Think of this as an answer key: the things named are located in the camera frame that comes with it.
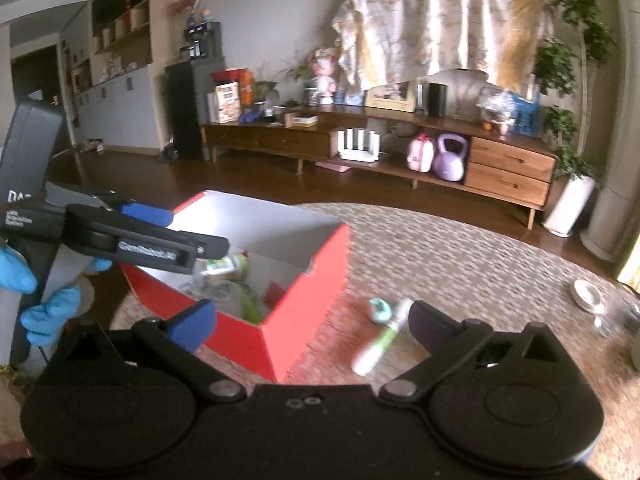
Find person's left hand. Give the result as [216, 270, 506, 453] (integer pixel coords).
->
[0, 245, 83, 348]

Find wooden media cabinet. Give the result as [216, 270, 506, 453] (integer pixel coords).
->
[200, 105, 558, 231]

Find red cardboard box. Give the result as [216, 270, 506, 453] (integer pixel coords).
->
[119, 190, 352, 383]

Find black cylinder speaker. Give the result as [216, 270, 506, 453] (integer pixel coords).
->
[427, 82, 447, 118]

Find brown jar green lid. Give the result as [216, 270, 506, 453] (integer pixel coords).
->
[200, 254, 249, 281]

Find grey fabric cushion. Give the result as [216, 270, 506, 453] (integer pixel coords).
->
[420, 67, 488, 121]

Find wooden wall shelf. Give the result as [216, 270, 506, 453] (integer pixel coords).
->
[90, 0, 151, 56]

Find patterned brown tablecloth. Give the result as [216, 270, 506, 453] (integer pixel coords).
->
[107, 202, 640, 480]

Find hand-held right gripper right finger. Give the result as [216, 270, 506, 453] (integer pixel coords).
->
[379, 300, 568, 403]

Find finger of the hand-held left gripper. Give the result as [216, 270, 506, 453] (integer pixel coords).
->
[64, 204, 230, 275]
[45, 182, 174, 229]

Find teal egg-shaped timer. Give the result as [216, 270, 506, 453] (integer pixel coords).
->
[369, 297, 396, 324]

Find pink small bag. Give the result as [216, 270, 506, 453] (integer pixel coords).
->
[407, 133, 436, 173]

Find pink doll figure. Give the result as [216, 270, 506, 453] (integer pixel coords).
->
[307, 47, 341, 106]

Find white green pen tube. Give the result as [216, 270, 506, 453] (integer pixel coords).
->
[352, 297, 414, 376]

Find white small dish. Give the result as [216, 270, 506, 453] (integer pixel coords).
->
[572, 280, 604, 314]

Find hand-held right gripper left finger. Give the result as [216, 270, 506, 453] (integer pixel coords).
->
[50, 299, 247, 405]

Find purple kettlebell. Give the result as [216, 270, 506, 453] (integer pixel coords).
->
[432, 133, 469, 182]

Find black mini fridge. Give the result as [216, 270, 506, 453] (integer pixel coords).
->
[164, 55, 226, 161]

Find clear plastic bag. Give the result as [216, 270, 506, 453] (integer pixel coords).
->
[477, 86, 516, 126]

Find printed snack box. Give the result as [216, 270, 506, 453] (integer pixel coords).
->
[215, 82, 242, 124]

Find tall green plant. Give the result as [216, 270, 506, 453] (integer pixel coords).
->
[532, 0, 618, 181]

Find black coffee machine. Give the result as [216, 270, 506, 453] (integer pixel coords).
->
[180, 22, 222, 61]

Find clear drinking glass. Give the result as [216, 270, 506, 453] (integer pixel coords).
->
[595, 299, 640, 339]

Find white router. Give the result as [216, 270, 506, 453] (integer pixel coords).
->
[336, 129, 380, 163]

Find small potted plant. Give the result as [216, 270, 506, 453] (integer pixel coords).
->
[252, 62, 278, 116]

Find grey storage cabinets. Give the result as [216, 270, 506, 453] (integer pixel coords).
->
[75, 65, 166, 151]

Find yellow curtain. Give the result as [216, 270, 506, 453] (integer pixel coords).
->
[617, 257, 640, 292]

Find white planter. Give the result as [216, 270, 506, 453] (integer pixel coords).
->
[542, 175, 596, 237]

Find cream photo frame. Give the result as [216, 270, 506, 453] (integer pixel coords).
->
[364, 81, 417, 112]

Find floral hanging cloth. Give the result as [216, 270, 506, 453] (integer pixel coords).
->
[332, 0, 556, 91]

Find leafy plant dark pot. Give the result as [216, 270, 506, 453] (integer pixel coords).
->
[282, 52, 321, 107]

